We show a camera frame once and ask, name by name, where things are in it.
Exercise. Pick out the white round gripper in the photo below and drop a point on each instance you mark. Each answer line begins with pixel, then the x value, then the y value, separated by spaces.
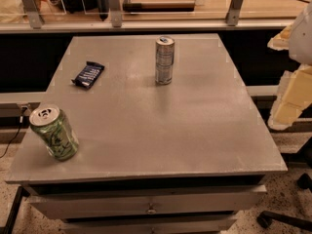
pixel 302 38

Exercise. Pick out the silver blue redbull can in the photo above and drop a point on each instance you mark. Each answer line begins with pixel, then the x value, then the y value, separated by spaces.
pixel 164 60

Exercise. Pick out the green soda can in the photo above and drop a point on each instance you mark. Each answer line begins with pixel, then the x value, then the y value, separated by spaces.
pixel 50 123

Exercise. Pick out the grey lower drawer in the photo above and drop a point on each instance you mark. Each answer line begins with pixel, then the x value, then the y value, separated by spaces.
pixel 155 225

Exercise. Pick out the grey drawer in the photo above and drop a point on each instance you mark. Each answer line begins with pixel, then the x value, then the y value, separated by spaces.
pixel 155 225
pixel 148 202

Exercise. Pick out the dark blue snack bar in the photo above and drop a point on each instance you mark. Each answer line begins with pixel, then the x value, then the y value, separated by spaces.
pixel 88 75

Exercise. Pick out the grey upper drawer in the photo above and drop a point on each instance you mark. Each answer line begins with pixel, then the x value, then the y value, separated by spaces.
pixel 148 202

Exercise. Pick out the metal railing post right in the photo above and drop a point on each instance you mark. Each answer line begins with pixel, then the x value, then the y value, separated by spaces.
pixel 233 13

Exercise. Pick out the metal railing post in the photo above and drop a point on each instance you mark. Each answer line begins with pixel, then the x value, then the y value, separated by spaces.
pixel 32 12
pixel 233 13
pixel 115 13

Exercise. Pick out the metal railing post middle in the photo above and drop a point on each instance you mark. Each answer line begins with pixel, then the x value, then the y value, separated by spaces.
pixel 115 13

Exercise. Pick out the metal railing post left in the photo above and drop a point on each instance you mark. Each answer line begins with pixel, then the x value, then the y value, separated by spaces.
pixel 32 12

